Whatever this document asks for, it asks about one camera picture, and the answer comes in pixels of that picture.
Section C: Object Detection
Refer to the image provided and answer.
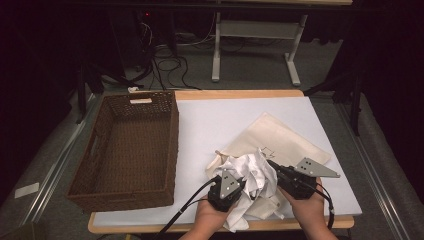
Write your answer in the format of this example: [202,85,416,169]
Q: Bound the white metal desk frame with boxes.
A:
[211,11,309,87]

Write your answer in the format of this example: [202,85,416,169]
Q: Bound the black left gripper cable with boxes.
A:
[154,179,220,240]

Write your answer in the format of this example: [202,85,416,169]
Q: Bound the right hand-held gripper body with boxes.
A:
[277,156,341,201]

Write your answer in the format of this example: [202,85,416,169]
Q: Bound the person's right hand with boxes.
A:
[279,177,327,231]

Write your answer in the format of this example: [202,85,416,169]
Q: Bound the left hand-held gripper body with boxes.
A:
[207,168,242,213]

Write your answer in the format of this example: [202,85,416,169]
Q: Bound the black metal stand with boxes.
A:
[74,59,135,125]
[303,70,365,137]

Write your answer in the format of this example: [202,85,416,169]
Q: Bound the white tape strip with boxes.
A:
[14,182,41,200]

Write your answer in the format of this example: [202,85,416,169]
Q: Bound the cream drawstring bag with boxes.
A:
[204,112,333,221]

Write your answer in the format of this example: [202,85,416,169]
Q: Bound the person's left hand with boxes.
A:
[185,197,235,236]

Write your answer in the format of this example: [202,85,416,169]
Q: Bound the brown wicker basket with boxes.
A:
[65,89,180,214]

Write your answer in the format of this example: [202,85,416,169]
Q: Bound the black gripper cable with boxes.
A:
[299,180,336,231]
[154,179,220,240]

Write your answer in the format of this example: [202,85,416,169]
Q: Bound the black floor cables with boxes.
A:
[138,21,202,91]

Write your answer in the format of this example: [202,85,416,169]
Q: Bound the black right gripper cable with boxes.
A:
[299,180,336,231]

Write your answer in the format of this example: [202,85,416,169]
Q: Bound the white table mat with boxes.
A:
[93,96,363,228]

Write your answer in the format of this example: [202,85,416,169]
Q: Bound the aluminium floor rail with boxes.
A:
[335,102,418,240]
[19,95,101,228]

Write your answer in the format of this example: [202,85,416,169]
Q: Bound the white shirt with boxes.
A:
[213,148,286,234]

